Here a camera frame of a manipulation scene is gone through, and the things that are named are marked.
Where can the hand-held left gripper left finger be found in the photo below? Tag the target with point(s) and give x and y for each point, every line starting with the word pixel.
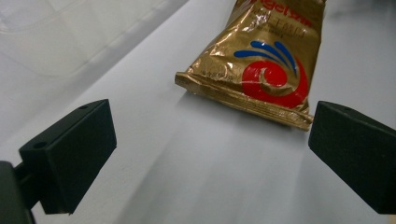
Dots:
pixel 71 155

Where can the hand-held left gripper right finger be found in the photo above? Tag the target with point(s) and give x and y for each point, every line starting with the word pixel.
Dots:
pixel 355 152

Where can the gold foil snack packet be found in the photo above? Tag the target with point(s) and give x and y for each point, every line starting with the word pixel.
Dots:
pixel 267 65

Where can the clear plastic storage box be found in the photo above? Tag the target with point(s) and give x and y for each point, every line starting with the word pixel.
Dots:
pixel 59 34

